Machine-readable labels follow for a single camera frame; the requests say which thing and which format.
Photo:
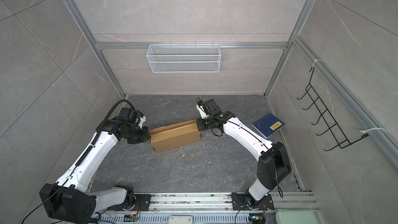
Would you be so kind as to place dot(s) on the black wire hook rack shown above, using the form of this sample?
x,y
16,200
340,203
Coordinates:
x,y
339,138

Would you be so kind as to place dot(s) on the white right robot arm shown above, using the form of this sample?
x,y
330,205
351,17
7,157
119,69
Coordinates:
x,y
273,160

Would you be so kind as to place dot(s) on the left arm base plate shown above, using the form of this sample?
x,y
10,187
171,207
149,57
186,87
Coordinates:
x,y
140,202

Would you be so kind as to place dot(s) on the blue book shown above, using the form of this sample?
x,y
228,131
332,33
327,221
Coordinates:
x,y
268,125

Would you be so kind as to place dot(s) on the green box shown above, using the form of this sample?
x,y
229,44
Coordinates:
x,y
296,217

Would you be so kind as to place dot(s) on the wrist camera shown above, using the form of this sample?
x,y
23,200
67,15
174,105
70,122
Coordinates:
x,y
142,120
201,111

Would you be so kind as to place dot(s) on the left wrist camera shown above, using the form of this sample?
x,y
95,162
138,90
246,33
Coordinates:
x,y
142,120

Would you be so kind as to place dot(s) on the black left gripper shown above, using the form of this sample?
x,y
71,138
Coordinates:
x,y
145,137

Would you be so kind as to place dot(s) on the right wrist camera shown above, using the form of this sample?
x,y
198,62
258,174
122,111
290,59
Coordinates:
x,y
201,111

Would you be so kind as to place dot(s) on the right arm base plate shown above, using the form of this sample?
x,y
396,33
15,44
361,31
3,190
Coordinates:
x,y
247,202

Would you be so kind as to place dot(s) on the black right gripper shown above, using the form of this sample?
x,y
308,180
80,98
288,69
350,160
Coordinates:
x,y
201,127

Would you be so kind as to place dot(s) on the white device bottom edge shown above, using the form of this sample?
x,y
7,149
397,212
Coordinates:
x,y
180,219

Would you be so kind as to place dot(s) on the white wire mesh basket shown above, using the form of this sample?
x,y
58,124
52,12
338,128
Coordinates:
x,y
169,58

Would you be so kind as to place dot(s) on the brown cardboard box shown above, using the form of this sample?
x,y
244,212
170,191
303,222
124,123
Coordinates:
x,y
174,136

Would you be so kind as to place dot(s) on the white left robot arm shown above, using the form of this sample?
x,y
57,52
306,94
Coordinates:
x,y
67,199

